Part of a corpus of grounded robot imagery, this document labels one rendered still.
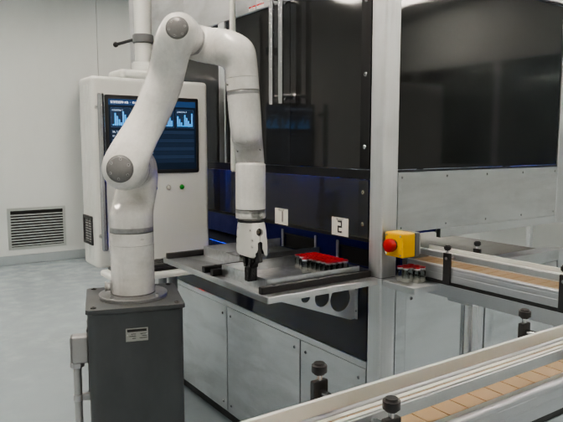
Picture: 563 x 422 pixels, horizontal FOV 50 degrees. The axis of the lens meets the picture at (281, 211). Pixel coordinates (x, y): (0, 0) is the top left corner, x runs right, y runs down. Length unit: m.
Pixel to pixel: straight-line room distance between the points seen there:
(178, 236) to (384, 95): 1.16
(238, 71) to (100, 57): 5.69
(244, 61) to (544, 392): 1.09
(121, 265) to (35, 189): 5.37
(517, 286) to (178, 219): 1.44
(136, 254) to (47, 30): 5.62
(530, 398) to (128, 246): 1.10
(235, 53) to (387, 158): 0.55
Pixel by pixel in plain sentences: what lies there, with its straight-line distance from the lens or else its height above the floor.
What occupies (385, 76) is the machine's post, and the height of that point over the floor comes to 1.49.
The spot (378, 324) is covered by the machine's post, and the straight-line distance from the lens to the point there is 1.89.
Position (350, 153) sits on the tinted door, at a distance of 1.93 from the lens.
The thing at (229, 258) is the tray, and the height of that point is 0.90.
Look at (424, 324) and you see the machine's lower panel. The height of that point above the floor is 0.70.
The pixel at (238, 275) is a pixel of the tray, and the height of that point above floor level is 0.90.
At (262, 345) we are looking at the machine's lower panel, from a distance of 2.47.
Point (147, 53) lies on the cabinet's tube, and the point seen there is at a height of 1.66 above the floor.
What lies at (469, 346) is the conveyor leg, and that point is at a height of 0.70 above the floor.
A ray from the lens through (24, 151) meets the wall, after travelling 6.99.
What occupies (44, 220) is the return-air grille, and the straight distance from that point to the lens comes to 7.07.
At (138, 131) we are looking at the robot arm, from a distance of 1.64.
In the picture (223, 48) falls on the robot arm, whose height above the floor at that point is 1.54.
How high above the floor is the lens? 1.29
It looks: 6 degrees down
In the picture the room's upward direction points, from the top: straight up
